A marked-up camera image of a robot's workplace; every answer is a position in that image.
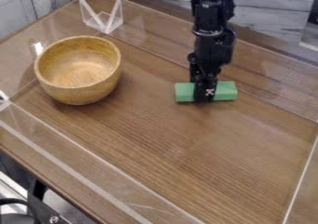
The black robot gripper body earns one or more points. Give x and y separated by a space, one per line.
213 51

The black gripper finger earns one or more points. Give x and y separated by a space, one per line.
194 72
205 88

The green rectangular block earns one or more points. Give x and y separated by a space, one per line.
226 91

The brown wooden bowl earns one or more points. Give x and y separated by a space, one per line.
78 69

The black table leg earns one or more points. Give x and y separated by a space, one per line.
38 189

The clear acrylic corner bracket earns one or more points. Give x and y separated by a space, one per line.
104 22

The clear acrylic tray wall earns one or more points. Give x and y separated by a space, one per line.
107 194

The black metal base plate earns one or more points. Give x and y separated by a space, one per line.
46 214

